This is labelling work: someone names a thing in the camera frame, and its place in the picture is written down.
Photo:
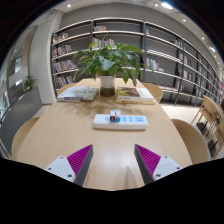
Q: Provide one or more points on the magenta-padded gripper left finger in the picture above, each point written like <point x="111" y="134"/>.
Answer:
<point x="63" y="166"/>

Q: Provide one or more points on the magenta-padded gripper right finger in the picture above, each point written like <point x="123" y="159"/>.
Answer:
<point x="163" y="165"/>

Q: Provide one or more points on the round-backed wooden chair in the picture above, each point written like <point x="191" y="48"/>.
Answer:
<point x="65" y="88"/>
<point x="23" y="133"/>
<point x="155" y="90"/>
<point x="191" y="140"/>

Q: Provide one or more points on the white magazine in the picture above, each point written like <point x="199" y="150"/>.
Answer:
<point x="77" y="94"/>

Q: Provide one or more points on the book with photo cover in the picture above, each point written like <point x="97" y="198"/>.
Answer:
<point x="133" y="93"/>

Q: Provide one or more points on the small potted floor plant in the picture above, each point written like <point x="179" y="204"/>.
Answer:
<point x="29" y="82"/>

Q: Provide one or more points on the green plant in white pot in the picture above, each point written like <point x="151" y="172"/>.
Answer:
<point x="107" y="63"/>

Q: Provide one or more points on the grey shelf unit with books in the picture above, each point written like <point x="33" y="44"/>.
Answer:
<point x="160" y="50"/>

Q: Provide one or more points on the ceiling lights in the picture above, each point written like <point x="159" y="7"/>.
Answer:
<point x="166" y="5"/>

